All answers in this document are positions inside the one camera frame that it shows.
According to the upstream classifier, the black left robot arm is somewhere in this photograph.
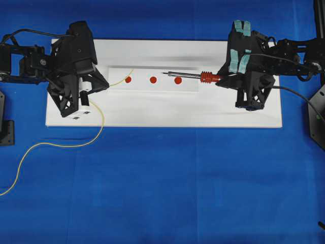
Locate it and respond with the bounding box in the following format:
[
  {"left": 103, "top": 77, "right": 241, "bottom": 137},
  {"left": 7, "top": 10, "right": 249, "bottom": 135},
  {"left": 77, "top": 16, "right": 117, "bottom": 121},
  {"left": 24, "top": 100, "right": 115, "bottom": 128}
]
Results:
[{"left": 1, "top": 37, "right": 109, "bottom": 117}]

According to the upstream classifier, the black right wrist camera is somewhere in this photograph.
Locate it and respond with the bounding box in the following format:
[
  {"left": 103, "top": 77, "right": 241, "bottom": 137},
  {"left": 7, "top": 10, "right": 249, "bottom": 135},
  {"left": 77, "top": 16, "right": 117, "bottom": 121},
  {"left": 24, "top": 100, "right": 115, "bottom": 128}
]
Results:
[{"left": 227, "top": 20, "right": 252, "bottom": 74}]

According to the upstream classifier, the black left camera cable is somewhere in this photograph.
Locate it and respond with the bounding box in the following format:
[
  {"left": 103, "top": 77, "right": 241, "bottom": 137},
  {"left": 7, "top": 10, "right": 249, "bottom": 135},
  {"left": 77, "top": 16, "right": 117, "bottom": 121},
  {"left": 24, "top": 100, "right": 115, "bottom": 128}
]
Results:
[{"left": 0, "top": 28, "right": 74, "bottom": 45}]

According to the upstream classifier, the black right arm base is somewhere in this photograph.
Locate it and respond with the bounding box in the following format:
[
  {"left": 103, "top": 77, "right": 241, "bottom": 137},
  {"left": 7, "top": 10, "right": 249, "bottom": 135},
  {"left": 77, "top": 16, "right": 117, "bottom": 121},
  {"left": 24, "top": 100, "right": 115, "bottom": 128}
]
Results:
[{"left": 308, "top": 1, "right": 324, "bottom": 150}]

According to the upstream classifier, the small raised white plate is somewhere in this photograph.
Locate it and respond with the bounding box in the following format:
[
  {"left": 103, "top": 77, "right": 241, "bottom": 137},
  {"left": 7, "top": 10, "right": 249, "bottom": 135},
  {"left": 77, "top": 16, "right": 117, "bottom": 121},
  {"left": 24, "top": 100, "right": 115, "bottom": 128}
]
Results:
[{"left": 103, "top": 66, "right": 199, "bottom": 93}]

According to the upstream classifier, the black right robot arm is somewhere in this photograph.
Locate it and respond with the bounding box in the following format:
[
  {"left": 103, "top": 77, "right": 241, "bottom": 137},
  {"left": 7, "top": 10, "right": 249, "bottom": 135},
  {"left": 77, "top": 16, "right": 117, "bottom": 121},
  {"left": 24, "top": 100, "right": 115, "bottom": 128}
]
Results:
[{"left": 216, "top": 30, "right": 324, "bottom": 111}]

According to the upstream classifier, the yellow solder wire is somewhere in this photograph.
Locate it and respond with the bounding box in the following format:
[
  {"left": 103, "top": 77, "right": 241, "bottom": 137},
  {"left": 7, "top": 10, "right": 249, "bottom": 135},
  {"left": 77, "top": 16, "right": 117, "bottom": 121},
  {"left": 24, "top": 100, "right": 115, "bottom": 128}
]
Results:
[{"left": 0, "top": 68, "right": 135, "bottom": 196}]

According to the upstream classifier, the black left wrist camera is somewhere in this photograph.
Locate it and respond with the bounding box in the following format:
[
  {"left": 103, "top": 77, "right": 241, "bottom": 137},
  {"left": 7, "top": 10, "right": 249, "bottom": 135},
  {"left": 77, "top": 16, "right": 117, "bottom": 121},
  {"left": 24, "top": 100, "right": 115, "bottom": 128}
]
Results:
[{"left": 66, "top": 21, "right": 98, "bottom": 75}]

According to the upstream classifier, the blue table cloth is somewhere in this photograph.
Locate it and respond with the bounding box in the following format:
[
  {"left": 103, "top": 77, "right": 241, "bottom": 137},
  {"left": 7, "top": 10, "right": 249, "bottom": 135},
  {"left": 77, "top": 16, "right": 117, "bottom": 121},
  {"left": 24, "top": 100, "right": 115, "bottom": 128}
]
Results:
[{"left": 1, "top": 1, "right": 324, "bottom": 243}]

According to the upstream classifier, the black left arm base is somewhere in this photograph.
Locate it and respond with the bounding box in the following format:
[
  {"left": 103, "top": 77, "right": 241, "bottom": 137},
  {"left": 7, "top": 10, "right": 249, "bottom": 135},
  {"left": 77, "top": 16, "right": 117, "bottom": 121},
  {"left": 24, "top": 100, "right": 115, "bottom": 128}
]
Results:
[{"left": 0, "top": 92, "right": 15, "bottom": 146}]

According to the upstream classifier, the black right camera cable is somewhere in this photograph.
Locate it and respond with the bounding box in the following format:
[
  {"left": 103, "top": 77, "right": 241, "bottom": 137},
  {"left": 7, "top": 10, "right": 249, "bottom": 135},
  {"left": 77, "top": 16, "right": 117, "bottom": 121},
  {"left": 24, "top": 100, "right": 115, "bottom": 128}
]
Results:
[{"left": 247, "top": 52, "right": 323, "bottom": 69}]

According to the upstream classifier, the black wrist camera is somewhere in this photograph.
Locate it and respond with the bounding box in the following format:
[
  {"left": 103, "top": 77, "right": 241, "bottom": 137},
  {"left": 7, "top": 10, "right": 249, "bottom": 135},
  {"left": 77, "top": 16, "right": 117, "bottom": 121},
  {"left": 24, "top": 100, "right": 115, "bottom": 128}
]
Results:
[
  {"left": 66, "top": 21, "right": 98, "bottom": 75},
  {"left": 227, "top": 20, "right": 252, "bottom": 74}
]

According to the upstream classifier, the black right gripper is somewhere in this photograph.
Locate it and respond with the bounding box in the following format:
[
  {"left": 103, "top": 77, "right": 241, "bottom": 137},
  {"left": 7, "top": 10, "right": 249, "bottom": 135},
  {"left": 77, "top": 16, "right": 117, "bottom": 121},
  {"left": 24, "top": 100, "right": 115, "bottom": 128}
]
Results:
[{"left": 215, "top": 30, "right": 275, "bottom": 111}]

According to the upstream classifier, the black camera cable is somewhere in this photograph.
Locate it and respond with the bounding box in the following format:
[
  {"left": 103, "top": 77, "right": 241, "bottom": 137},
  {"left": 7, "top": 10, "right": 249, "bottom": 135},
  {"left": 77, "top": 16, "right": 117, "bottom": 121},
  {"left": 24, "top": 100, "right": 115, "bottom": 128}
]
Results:
[
  {"left": 247, "top": 52, "right": 323, "bottom": 69},
  {"left": 0, "top": 28, "right": 74, "bottom": 45}
]

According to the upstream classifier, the red handled soldering iron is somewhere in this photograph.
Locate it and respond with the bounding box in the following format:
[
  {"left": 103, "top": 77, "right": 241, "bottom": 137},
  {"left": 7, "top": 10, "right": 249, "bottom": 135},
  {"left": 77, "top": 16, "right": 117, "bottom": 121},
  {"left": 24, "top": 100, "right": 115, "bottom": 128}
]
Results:
[{"left": 163, "top": 71, "right": 224, "bottom": 83}]

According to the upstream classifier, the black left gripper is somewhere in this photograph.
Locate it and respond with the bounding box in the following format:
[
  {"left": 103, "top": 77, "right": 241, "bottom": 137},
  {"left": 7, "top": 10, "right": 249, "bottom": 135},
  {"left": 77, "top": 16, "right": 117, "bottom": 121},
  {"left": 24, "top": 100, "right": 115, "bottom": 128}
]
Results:
[{"left": 47, "top": 38, "right": 110, "bottom": 119}]

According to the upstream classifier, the large white base board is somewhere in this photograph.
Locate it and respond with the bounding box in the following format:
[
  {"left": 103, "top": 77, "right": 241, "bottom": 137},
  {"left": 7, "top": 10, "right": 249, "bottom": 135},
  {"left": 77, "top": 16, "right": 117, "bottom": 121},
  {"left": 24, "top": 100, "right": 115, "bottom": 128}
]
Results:
[{"left": 45, "top": 39, "right": 282, "bottom": 128}]

